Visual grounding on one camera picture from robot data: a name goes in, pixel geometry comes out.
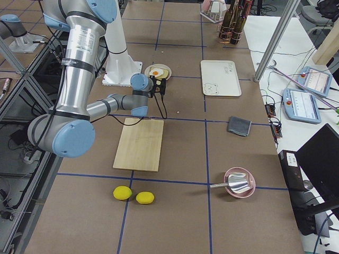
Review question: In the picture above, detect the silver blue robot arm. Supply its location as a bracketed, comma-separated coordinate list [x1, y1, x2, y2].
[28, 1, 160, 158]

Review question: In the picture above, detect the blue teach pendant near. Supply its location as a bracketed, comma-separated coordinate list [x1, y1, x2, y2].
[283, 88, 322, 124]

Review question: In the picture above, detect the fried egg toy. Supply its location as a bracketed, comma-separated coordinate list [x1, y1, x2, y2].
[149, 68, 164, 77]

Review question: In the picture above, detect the black desktop box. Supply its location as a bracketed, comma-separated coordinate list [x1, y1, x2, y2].
[279, 150, 329, 237]

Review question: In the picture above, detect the dark green wine bottle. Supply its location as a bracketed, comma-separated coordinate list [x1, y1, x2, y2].
[230, 1, 247, 44]

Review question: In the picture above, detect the pink white dish rack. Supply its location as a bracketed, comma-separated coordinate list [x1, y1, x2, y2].
[200, 0, 227, 23]

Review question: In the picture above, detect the light wooden cutting board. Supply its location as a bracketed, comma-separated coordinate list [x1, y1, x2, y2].
[113, 117, 164, 172]

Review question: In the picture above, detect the silver metal scoop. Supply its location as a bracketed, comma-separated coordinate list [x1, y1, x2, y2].
[210, 173, 253, 194]

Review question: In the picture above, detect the white bear tray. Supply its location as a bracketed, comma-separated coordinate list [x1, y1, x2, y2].
[200, 60, 242, 97]

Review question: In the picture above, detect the grey folded cloth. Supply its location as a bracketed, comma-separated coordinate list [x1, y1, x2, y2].
[227, 116, 252, 137]

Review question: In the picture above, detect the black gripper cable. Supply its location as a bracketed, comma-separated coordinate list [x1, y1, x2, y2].
[153, 92, 168, 119]

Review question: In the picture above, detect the aluminium frame post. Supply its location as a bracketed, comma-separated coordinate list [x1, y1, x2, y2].
[254, 0, 300, 83]

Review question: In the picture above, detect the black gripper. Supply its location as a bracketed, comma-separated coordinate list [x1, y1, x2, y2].
[150, 76, 166, 96]

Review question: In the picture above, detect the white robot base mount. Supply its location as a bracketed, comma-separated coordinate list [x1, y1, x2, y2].
[103, 10, 142, 86]

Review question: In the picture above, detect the yellow plastic lemon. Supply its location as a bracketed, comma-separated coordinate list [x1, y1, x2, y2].
[112, 186, 132, 201]
[136, 192, 155, 205]

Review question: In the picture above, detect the blue teach pendant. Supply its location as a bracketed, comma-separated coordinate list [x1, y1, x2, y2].
[298, 66, 333, 97]
[283, 88, 322, 124]

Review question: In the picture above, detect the black computer monitor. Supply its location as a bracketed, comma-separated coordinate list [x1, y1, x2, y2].
[296, 123, 338, 205]

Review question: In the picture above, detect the copper wire bottle rack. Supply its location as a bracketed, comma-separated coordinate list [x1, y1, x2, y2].
[219, 18, 236, 44]

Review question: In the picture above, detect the white round plate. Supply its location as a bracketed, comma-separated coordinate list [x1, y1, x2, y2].
[144, 63, 172, 80]

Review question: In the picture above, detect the pink bowl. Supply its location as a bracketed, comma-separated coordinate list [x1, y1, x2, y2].
[224, 167, 256, 198]

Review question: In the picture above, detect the blue teach pendant far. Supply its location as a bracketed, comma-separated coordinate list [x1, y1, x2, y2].
[298, 66, 333, 97]

